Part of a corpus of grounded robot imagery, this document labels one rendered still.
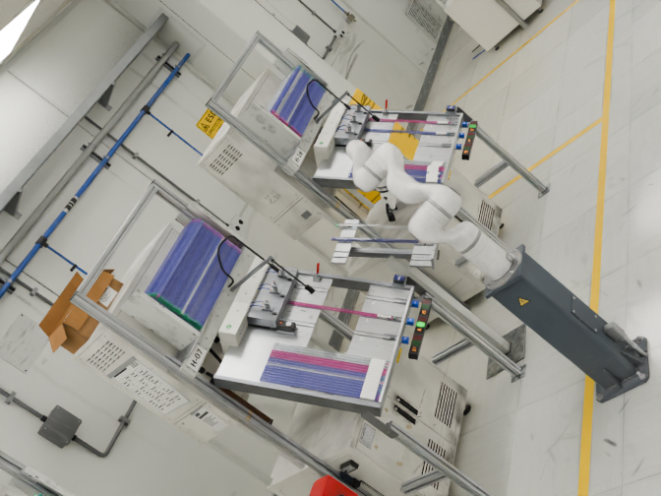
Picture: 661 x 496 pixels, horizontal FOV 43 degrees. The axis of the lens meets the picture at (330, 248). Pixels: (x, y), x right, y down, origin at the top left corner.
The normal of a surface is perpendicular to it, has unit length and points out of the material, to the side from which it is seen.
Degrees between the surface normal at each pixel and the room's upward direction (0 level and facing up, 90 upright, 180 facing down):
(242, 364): 48
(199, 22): 90
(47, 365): 90
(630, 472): 0
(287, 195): 90
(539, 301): 90
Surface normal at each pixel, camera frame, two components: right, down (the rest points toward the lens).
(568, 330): -0.23, 0.63
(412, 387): 0.60, -0.47
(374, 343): -0.07, -0.74
